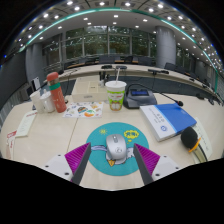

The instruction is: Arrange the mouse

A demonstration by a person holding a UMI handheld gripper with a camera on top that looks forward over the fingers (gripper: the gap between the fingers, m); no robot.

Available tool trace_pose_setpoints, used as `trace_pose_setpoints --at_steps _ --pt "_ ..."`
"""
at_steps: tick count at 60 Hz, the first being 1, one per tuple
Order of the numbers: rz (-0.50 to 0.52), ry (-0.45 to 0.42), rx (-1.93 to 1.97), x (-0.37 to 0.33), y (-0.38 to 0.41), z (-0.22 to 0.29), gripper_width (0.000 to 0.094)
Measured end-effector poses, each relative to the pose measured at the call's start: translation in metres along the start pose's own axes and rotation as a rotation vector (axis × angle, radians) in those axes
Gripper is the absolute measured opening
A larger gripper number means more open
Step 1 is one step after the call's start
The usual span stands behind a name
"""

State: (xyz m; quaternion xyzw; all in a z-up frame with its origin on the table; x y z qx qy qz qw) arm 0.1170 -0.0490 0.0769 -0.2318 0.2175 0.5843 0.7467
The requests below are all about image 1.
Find blue and white book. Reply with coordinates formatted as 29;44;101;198
139;102;198;143

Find white paper booklet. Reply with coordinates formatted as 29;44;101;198
14;110;39;138

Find silver grey computer mouse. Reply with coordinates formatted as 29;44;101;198
105;133;128;162

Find dark grey conference microphone unit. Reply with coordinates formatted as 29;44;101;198
122;82;185;110

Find dark office chairs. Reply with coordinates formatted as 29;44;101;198
63;54;214;98

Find green printed paper cup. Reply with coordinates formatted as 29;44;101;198
104;67;128;112

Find translucent white plastic cup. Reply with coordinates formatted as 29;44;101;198
28;90;46;115

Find round ceiling lights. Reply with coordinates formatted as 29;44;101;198
19;0;222;68

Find beige cardboard box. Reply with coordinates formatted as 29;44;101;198
71;76;110;104

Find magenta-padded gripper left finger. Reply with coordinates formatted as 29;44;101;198
43;142;92;185

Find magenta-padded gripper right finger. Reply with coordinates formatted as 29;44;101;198
132;143;182;186

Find colourful sticker sheet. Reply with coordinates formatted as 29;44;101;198
62;101;105;119

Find white lidded mug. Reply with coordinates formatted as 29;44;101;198
39;90;56;114

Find red bottle with green band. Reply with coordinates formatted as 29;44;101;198
45;71;68;114

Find round teal cartoon mouse pad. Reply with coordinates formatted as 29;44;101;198
85;121;150;177

